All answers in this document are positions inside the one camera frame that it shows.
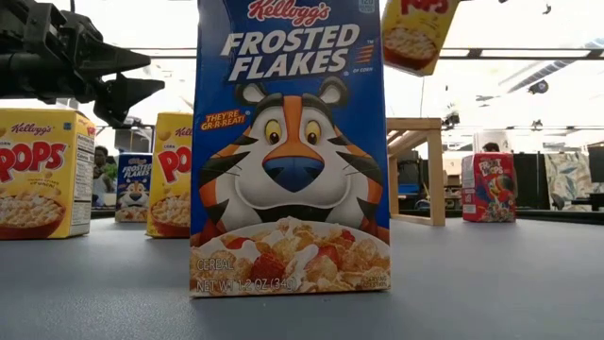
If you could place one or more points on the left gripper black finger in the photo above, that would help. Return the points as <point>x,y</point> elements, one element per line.
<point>122,96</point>
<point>113,59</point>

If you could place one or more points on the yellow Corn Pops cereal box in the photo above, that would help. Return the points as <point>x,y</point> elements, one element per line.
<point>42,165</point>
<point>415,33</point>
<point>170,165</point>

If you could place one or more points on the blue Frosted Flakes cereal box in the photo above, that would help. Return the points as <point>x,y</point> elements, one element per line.
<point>290,141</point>
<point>133,189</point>

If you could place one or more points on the red Froot Loops cereal box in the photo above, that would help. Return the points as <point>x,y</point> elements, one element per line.
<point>488,189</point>

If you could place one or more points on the wooden slatted shelf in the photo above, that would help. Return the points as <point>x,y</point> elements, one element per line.
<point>436,179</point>

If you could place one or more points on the person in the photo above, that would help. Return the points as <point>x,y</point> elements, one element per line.
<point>491,147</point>
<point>100,160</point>

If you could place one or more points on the grey overhead crossbar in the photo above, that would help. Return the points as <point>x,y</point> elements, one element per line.
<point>519,53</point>

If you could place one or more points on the black room partition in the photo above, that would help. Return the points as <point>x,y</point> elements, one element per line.
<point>528,179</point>

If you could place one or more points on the floral patterned curtain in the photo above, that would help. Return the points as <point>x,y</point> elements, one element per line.
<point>568,175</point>

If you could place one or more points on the black ceiling camera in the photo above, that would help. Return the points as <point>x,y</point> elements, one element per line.
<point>538,86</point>

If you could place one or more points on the black table frame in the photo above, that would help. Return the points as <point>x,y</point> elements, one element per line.
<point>566,217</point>

